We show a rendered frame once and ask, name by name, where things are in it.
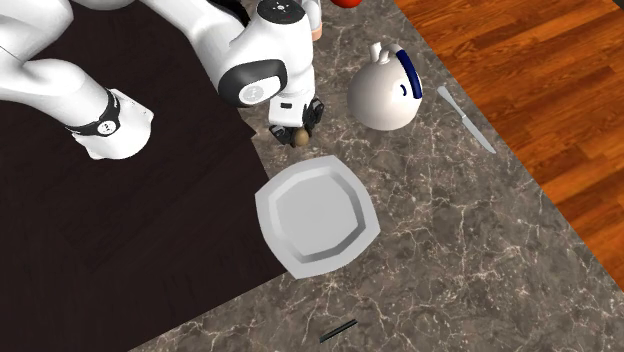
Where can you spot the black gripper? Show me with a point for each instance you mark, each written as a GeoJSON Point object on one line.
{"type": "Point", "coordinates": [314, 113]}

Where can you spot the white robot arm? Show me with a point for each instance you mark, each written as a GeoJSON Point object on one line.
{"type": "Point", "coordinates": [204, 34]}

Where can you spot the small brown egg-shaped thing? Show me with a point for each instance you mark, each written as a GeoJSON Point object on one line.
{"type": "Point", "coordinates": [302, 138]}

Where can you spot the white and peach container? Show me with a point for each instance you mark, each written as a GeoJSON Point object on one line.
{"type": "Point", "coordinates": [317, 22]}

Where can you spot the white octagonal plate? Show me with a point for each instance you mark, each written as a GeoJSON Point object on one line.
{"type": "Point", "coordinates": [317, 217]}

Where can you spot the red round fruit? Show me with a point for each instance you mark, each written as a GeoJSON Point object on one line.
{"type": "Point", "coordinates": [347, 3]}

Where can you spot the silver table knife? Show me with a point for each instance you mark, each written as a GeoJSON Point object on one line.
{"type": "Point", "coordinates": [467, 120]}

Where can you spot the black pen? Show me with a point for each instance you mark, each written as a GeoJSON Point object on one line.
{"type": "Point", "coordinates": [338, 331]}

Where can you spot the dark robot stand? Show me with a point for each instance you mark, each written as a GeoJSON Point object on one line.
{"type": "Point", "coordinates": [122, 234]}

